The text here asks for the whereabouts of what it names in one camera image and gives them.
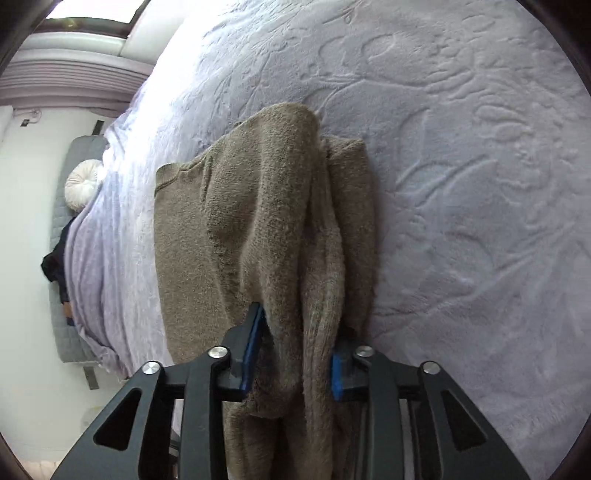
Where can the brown knit sweater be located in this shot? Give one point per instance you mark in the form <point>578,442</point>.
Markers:
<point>278,214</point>

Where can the lavender embossed bed blanket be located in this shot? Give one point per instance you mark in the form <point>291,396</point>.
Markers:
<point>478,132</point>

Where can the dark clothing pile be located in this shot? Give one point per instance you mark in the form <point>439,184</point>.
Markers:
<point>53,268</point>

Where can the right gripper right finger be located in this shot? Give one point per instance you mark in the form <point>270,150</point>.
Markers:
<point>416,422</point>

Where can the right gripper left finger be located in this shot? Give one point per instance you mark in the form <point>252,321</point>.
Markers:
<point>130,438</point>

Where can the wooden framed window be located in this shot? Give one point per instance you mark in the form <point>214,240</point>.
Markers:
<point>113,18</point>

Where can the grey quilted headboard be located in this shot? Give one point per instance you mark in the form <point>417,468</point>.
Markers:
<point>70,346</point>

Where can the round white cushion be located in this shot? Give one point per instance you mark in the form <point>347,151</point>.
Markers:
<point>82,183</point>

